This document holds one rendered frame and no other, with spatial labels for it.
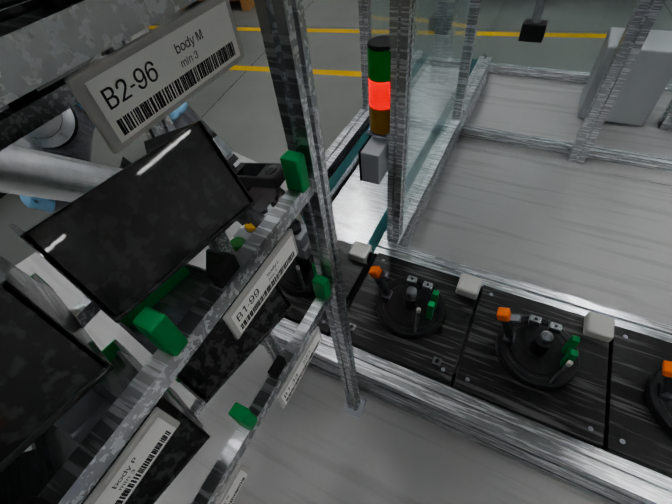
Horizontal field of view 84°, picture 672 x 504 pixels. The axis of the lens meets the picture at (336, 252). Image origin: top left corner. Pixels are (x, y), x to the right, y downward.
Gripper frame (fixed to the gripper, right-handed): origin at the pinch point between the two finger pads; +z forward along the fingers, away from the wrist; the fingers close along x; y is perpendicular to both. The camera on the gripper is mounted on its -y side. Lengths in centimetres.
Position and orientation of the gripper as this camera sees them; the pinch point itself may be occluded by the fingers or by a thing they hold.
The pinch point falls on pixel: (297, 234)
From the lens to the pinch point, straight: 77.9
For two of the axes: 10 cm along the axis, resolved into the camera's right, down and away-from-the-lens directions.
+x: -4.4, 7.2, -5.4
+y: -6.2, 1.9, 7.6
